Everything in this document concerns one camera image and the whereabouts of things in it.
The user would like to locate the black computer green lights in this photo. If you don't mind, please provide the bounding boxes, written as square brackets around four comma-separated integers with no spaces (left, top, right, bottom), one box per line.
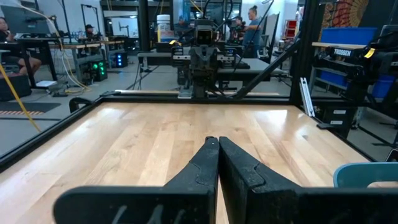
[89,60,109,83]

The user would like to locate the white flat device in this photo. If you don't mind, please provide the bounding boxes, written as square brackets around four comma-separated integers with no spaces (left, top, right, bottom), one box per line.
[35,80,59,89]

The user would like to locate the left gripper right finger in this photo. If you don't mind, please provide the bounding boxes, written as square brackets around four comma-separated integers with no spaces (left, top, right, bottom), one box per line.
[219,136,398,224]

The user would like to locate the blue plastic bin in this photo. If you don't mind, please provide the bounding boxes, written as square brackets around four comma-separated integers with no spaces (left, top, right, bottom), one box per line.
[320,27,379,46]
[319,70,396,100]

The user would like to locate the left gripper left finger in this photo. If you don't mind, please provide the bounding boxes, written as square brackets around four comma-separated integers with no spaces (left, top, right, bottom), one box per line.
[52,136,220,224]

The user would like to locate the black crate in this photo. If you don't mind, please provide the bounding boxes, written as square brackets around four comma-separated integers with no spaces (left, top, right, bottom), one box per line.
[0,73,32,102]

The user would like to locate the dark monitor screen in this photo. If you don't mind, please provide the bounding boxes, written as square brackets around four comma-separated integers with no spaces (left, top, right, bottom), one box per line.
[0,5,53,35]

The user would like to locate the yellow hanging cable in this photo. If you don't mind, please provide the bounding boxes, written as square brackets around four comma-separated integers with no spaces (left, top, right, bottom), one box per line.
[0,63,42,133]

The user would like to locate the silver aluminium rail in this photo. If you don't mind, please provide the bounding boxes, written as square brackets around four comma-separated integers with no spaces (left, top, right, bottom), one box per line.
[299,77,316,118]

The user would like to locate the wooden workbench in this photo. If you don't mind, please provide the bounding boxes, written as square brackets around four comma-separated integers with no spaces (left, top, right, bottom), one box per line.
[17,39,126,83]

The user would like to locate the black floor mat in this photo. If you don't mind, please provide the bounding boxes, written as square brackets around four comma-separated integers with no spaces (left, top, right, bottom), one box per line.
[0,101,62,114]

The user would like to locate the white plastic tub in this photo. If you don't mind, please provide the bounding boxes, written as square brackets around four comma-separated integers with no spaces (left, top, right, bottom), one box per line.
[156,14,175,44]

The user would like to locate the black storage box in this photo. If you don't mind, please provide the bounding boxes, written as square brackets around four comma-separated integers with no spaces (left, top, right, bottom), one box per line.
[317,105,359,139]

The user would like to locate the red shelf rack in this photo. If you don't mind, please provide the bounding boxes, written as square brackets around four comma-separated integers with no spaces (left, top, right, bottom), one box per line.
[284,19,299,40]

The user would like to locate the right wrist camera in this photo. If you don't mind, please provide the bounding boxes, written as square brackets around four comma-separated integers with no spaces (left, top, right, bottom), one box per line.
[194,19,216,47]

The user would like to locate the black computer blue lights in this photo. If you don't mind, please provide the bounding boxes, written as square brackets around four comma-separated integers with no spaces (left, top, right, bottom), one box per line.
[114,52,129,68]

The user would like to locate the teal plastic basket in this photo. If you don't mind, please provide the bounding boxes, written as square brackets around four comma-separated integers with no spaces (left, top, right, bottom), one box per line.
[333,161,398,189]

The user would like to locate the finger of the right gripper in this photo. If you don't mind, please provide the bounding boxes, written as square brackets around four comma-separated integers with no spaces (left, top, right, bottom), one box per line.
[189,46,205,88]
[204,46,219,88]

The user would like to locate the person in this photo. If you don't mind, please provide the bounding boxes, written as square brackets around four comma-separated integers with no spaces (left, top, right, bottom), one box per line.
[231,16,246,44]
[242,5,262,59]
[84,24,96,40]
[0,17,43,75]

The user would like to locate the orange patterned wall tapestry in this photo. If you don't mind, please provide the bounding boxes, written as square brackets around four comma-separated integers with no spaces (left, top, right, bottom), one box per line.
[320,0,370,30]

